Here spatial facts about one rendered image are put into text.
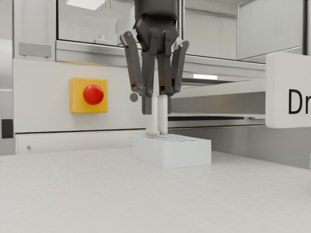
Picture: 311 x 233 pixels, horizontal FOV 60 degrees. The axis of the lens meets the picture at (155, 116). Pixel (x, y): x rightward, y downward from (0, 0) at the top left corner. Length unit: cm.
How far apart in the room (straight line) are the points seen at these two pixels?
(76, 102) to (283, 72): 38
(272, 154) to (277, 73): 57
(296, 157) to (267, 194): 77
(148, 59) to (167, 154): 17
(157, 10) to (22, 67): 29
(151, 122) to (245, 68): 48
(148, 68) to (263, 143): 57
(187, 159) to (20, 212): 24
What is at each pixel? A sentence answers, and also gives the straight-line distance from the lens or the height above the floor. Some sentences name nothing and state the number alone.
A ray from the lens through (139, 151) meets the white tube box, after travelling 46.
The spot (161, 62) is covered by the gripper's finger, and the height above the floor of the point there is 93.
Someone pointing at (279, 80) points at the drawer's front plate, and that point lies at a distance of 42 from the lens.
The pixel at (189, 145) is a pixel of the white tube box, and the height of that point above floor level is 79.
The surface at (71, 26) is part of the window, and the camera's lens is 65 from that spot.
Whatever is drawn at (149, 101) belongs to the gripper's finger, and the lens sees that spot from 46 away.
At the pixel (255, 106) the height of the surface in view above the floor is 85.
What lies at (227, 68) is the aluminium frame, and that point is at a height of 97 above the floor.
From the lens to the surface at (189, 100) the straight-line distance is 60.
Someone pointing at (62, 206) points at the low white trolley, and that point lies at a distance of 26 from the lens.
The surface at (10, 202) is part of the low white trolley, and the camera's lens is 29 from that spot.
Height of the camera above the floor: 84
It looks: 1 degrees down
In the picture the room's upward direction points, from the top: straight up
